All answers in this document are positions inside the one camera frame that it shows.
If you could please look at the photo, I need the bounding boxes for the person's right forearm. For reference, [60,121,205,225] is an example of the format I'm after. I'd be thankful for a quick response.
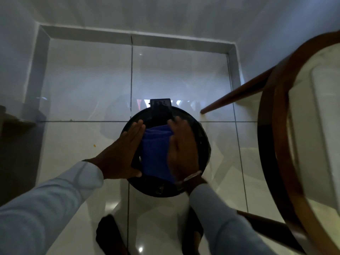
[183,176,277,255]

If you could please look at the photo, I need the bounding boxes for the person's right foot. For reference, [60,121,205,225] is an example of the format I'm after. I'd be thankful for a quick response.
[183,207,204,255]

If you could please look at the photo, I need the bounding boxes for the blue cleaning cloth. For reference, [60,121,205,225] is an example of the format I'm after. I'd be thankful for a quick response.
[139,125,177,184]

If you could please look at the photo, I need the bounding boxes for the black round waste bin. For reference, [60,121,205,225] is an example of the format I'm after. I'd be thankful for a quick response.
[121,98,212,198]

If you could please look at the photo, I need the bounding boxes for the round wooden table white top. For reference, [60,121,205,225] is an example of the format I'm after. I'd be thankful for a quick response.
[200,31,340,255]

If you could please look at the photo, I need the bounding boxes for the person's right hand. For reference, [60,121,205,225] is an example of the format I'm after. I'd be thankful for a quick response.
[167,116,202,183]

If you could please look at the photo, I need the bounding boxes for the person's foot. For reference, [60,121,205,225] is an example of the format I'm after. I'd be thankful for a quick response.
[183,207,204,255]
[96,214,129,255]

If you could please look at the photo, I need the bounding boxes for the person's left hand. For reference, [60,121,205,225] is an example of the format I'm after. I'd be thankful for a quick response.
[89,120,146,180]

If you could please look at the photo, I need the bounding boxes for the silver wrist bracelet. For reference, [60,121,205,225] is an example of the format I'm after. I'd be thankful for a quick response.
[181,171,203,184]

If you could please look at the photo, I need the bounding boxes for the person's left foot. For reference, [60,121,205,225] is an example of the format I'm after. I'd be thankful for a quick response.
[96,214,129,255]

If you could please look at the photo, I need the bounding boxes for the person's left forearm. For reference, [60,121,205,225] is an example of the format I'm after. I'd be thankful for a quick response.
[0,160,104,255]

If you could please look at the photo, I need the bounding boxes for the dark wooden furniture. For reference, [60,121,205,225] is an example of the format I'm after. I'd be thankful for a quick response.
[0,105,46,206]

